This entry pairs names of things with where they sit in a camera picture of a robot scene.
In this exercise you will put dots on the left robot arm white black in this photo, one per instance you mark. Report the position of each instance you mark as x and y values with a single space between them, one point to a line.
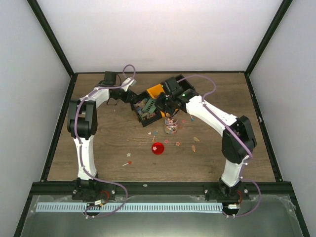
82 124

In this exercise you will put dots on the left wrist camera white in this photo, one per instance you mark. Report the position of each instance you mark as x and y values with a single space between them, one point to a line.
129 82

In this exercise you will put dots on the red round lid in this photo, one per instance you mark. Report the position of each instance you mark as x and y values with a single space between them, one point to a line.
160 148

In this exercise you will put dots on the black bin with lollipops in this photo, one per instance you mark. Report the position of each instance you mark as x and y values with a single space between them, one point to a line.
185 84

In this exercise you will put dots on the black bin with popsicle candies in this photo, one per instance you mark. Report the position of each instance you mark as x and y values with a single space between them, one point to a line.
144 118

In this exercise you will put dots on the clear plastic jar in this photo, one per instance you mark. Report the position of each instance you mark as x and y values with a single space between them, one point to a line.
170 126

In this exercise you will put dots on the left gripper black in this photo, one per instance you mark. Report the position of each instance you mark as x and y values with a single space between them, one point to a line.
128 95

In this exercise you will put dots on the orange bin with gummies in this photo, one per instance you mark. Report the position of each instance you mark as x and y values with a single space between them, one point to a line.
154 92

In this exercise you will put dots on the green slotted plastic scoop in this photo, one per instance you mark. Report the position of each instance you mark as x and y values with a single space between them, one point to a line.
149 106

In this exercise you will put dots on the light blue slotted cable duct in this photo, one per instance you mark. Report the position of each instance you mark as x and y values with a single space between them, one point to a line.
130 207

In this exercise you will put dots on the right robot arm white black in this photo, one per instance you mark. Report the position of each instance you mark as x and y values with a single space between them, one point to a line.
238 139

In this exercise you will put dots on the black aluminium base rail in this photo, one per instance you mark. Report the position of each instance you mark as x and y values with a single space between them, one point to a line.
158 188

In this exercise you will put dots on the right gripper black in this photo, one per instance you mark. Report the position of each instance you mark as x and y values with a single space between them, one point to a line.
158 103

